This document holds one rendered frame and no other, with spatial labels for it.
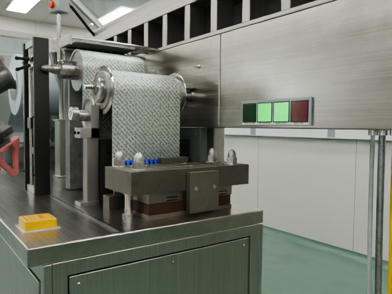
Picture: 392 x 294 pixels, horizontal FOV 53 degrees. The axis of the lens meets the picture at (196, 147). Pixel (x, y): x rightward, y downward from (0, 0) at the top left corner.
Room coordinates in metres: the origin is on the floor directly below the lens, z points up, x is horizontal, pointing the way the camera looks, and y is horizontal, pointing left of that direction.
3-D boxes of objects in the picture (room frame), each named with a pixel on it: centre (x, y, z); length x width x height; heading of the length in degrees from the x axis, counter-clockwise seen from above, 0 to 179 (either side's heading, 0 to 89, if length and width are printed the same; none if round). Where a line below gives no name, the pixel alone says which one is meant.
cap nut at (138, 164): (1.00, 0.15, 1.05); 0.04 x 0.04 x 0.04
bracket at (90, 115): (1.19, 0.34, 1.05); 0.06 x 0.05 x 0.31; 126
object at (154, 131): (1.21, 0.15, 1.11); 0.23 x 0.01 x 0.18; 126
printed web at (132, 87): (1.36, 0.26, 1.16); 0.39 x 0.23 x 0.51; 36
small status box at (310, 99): (1.06, -0.21, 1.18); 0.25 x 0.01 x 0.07; 36
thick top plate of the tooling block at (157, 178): (1.13, 0.05, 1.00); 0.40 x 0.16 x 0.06; 126
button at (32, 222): (0.92, 0.38, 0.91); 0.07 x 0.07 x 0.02; 36
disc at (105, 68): (1.18, 0.28, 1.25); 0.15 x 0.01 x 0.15; 36
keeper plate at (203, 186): (1.07, -0.02, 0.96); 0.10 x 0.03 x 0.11; 126
